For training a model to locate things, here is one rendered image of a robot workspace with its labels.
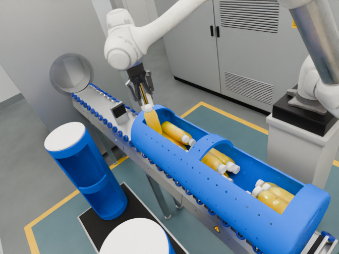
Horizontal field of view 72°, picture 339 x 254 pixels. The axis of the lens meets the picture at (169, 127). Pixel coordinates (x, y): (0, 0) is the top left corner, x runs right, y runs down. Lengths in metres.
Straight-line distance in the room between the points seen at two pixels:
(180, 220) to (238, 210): 1.38
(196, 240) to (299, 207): 1.39
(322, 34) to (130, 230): 0.99
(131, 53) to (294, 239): 0.72
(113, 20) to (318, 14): 0.66
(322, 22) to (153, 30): 0.53
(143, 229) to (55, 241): 1.66
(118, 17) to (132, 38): 0.16
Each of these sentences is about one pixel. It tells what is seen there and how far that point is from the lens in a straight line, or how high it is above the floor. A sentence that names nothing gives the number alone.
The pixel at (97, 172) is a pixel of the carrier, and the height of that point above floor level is 0.48.
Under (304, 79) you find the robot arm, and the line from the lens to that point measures 1.32.
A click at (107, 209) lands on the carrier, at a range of 2.29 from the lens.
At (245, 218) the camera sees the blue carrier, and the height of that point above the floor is 1.16.
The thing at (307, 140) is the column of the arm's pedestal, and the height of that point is 0.95.
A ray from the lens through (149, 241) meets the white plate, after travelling 1.01.
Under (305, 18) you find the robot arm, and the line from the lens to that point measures 0.91.
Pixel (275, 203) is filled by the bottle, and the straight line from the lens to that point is 0.90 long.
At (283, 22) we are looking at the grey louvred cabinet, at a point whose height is 1.11.
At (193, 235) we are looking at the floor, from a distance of 2.13.
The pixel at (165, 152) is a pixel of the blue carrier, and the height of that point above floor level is 1.18.
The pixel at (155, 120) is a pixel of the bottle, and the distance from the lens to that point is 1.15.
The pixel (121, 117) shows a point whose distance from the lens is 1.73.
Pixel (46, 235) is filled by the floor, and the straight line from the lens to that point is 2.71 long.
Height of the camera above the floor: 1.92
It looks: 39 degrees down
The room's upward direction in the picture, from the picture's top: 16 degrees counter-clockwise
